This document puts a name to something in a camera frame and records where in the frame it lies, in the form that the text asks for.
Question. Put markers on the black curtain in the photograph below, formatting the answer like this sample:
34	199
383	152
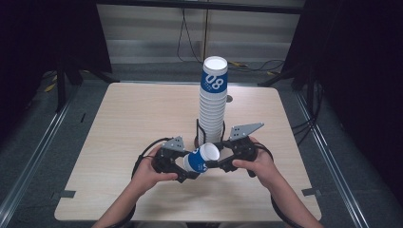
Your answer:
47	34
355	63

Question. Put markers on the black stand post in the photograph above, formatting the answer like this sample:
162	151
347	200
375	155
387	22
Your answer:
61	88

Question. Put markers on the blue white paper cup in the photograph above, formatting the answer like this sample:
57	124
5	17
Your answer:
198	160

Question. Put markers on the metal floor rail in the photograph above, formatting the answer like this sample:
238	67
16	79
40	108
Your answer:
332	158
34	155

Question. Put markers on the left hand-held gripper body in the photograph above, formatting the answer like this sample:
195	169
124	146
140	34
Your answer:
168	156

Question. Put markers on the person's left hand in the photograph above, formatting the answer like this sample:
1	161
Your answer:
149	174

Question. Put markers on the person's right hand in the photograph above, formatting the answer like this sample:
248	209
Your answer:
259	167

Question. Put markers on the yellow tape piece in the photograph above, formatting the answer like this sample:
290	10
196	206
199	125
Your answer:
50	87

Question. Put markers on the stack of paper cups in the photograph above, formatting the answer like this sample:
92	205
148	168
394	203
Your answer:
213	107

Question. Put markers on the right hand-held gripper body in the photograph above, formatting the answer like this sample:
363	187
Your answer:
242	148

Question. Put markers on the grey tape strip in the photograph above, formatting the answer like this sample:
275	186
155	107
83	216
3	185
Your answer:
65	193
311	192

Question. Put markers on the round table grommet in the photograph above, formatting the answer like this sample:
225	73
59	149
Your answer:
229	98

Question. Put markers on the black overhead bar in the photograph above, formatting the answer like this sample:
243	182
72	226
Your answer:
202	6

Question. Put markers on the black stand leg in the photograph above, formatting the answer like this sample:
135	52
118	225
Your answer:
275	78
101	76

